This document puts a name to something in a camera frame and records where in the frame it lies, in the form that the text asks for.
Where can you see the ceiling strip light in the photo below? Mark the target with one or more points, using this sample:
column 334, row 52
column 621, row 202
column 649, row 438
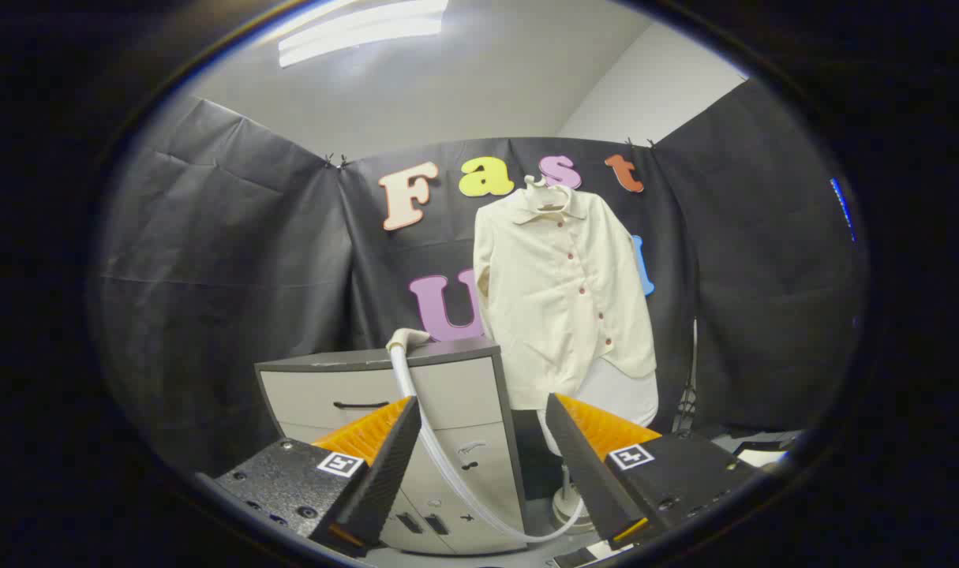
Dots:
column 353, row 31

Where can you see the black backdrop cloth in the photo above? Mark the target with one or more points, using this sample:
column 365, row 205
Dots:
column 234, row 260

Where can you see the cream button-up shirt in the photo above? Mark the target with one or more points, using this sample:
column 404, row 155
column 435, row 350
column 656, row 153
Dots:
column 558, row 300

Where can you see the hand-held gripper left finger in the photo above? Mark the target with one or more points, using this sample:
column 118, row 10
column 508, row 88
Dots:
column 384, row 473

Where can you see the grey drawer cabinet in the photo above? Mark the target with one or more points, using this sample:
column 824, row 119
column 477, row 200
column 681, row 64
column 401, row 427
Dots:
column 463, row 394

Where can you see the white clothes hanger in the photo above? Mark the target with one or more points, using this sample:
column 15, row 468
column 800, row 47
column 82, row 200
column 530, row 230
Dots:
column 536, row 183

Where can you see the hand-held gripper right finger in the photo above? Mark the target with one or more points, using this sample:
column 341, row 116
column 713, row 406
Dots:
column 586, row 465

